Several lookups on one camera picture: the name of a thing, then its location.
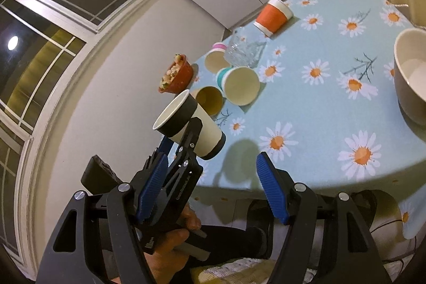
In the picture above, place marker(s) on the large beige ceramic mug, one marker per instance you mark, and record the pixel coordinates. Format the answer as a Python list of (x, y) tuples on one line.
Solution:
[(409, 73)]

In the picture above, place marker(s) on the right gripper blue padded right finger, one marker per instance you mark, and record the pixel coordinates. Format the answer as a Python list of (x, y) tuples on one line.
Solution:
[(273, 186)]

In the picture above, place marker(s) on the yellowish quilted cushion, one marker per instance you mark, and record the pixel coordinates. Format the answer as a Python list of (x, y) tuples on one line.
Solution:
[(242, 271)]

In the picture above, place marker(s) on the orange paper cup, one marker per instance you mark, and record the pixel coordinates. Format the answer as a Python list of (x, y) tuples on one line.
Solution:
[(273, 17)]

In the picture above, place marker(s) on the brown kraft paper cup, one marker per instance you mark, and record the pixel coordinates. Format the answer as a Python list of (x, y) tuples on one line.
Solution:
[(210, 98)]

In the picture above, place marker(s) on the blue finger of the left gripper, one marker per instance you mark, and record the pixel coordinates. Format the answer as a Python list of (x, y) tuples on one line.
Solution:
[(164, 146)]

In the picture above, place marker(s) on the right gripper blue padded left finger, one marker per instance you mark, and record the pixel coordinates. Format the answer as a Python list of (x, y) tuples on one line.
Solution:
[(152, 187)]

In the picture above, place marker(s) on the person's left hand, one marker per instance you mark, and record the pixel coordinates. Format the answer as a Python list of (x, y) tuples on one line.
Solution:
[(166, 260)]

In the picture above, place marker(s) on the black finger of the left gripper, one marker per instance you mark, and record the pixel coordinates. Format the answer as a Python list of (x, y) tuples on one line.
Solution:
[(186, 149)]

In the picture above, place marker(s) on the window with white frame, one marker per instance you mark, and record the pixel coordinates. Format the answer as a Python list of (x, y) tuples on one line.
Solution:
[(42, 43)]

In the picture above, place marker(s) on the light blue daisy tablecloth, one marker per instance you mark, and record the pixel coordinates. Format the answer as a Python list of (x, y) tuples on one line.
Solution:
[(327, 111)]

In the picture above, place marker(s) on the white black-banded paper cup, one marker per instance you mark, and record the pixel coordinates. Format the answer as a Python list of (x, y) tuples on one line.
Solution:
[(174, 119)]

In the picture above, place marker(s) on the red bowl with food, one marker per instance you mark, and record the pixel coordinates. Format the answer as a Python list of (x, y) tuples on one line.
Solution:
[(177, 77)]

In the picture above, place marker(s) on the pink-banded paper cup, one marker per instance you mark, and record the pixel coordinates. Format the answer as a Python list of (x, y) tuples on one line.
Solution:
[(214, 60)]

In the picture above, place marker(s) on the clear glass tumbler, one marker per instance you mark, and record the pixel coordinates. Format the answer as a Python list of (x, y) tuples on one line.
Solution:
[(244, 49)]

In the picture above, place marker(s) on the teal-banded paper cup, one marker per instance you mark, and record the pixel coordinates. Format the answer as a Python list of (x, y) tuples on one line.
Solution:
[(240, 85)]

